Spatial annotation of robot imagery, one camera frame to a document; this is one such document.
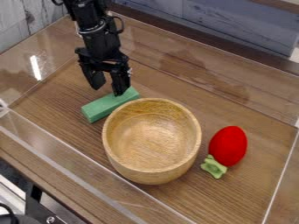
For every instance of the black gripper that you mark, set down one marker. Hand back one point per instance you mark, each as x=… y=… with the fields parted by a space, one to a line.
x=100 y=56

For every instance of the green rectangular block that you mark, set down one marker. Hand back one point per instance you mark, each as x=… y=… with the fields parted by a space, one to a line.
x=103 y=106

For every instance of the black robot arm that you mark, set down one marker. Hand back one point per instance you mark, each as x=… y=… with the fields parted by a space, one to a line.
x=90 y=13

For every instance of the light wooden bowl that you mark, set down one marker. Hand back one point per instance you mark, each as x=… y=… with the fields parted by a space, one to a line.
x=152 y=139

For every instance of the red plush strawberry toy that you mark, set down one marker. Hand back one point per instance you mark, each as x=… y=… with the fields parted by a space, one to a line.
x=227 y=150

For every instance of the black metal table bracket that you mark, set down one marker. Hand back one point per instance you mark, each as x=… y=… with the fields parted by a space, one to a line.
x=36 y=210

